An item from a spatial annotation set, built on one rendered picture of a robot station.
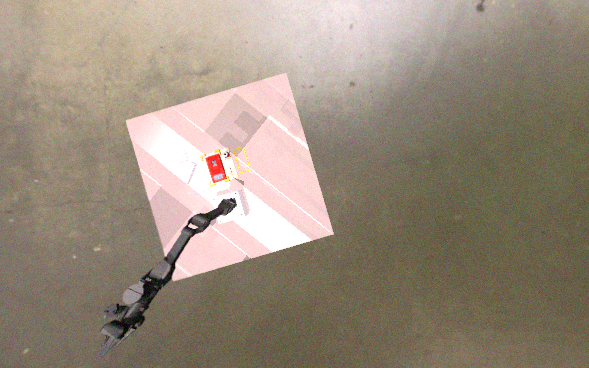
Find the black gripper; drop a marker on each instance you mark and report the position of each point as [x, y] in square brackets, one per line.
[116, 331]

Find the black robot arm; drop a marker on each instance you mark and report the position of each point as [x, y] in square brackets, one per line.
[162, 273]

